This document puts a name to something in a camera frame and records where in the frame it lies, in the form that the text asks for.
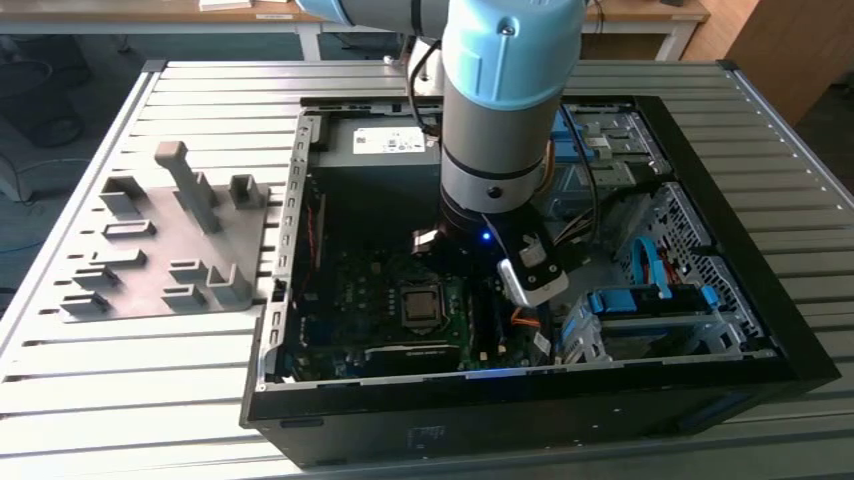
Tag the black graphics card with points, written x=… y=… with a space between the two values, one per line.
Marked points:
x=414 y=357

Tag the blue drive latch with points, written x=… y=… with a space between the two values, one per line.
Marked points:
x=567 y=145

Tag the green motherboard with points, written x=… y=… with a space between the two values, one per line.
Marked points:
x=360 y=300

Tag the wooden desk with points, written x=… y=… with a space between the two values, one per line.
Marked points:
x=134 y=12

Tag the grey parts rack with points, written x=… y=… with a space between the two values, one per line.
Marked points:
x=167 y=250

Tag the black PC case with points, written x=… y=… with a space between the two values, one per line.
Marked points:
x=534 y=415

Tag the wooden cabinet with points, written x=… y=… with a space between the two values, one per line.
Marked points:
x=787 y=50

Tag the hard disk in blue carrier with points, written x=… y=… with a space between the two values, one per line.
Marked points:
x=621 y=300

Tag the grey power supply unit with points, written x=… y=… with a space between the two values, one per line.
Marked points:
x=374 y=170

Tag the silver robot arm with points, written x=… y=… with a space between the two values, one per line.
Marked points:
x=494 y=125

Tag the grey metal drive cage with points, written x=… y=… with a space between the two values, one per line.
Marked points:
x=621 y=175

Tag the dark office chair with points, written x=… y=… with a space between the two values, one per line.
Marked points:
x=40 y=90

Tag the grey metal disk bay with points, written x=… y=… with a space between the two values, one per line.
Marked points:
x=667 y=330

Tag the blue RAM stick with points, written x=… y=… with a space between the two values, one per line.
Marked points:
x=476 y=320
x=499 y=325

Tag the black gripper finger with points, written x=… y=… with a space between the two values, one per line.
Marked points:
x=427 y=242

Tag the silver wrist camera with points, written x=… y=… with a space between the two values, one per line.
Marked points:
x=534 y=285

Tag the silver CPU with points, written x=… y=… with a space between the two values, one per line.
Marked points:
x=422 y=305

